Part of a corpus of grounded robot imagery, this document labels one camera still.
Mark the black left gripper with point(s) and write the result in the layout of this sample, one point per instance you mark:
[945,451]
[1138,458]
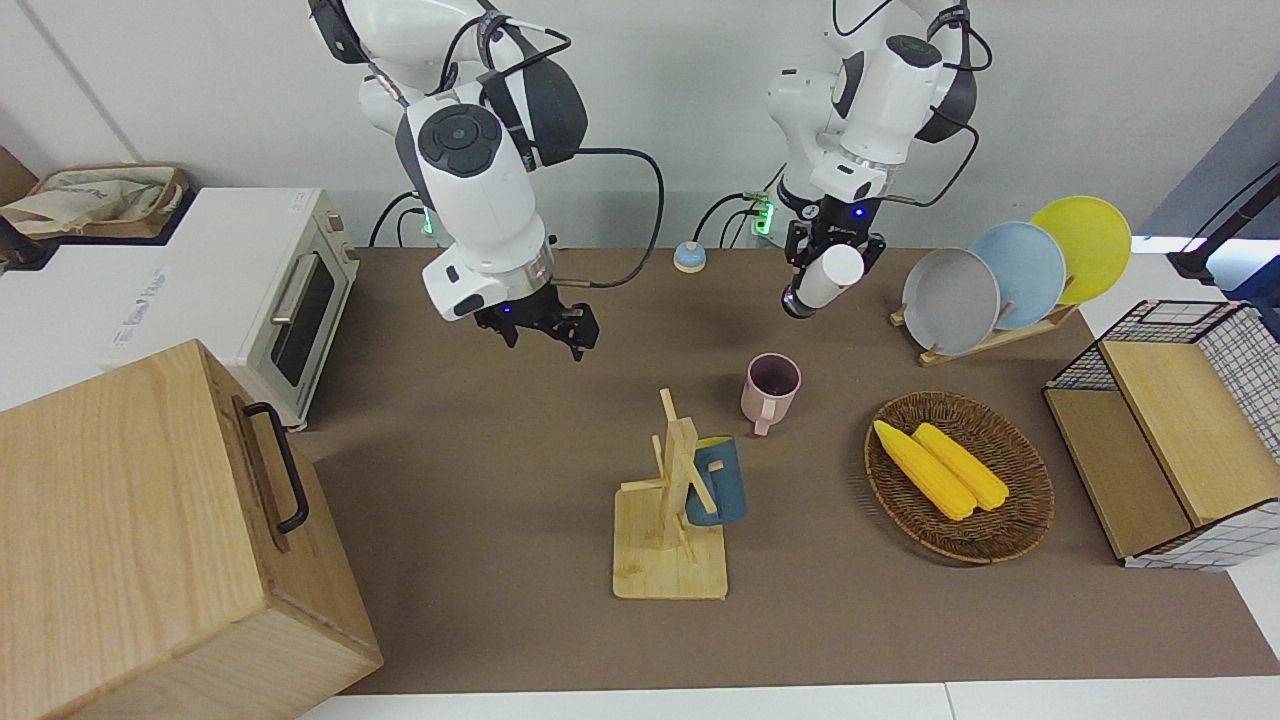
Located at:
[835,222]

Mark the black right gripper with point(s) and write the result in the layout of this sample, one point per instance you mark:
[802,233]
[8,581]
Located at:
[525,310]

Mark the white water cup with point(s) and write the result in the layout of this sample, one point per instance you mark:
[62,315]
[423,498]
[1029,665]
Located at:
[830,280]

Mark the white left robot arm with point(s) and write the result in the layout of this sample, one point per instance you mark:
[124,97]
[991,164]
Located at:
[880,90]

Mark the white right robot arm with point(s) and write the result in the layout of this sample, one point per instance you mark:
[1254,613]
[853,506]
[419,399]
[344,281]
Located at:
[480,190]

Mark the grey plate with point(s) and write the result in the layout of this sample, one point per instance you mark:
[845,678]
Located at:
[948,305]

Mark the blue round bell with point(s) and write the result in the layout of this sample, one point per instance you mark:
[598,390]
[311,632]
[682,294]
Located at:
[689,258]

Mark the pink mug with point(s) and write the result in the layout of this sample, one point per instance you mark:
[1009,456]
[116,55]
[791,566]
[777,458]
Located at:
[772,395]

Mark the brown table mat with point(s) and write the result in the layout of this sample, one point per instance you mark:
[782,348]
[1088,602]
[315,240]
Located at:
[480,480]

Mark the wooden plate rack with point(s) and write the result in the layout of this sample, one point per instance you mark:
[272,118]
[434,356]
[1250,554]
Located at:
[1000,338]

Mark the light blue plate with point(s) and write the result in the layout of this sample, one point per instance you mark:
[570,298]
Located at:
[1025,270]

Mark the yellow corn cob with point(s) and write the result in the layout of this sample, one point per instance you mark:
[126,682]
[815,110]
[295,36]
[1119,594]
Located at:
[965,465]
[925,472]

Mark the dark blue mug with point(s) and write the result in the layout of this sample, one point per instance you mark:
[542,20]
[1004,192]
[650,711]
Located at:
[725,490]

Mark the yellow plate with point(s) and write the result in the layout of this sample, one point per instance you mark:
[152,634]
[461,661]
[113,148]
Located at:
[1090,240]

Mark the wooden mug stand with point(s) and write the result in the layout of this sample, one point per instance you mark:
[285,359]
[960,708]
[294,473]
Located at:
[668,560]

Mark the brown wicker basket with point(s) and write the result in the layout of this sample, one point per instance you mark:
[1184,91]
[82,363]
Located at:
[1010,530]

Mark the white toaster oven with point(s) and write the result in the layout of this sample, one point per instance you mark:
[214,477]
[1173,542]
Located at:
[200,270]

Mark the beige cloth bag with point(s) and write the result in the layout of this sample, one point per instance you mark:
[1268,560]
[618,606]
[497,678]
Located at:
[90,200]

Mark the black camera stand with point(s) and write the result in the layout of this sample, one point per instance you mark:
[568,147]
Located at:
[1225,235]

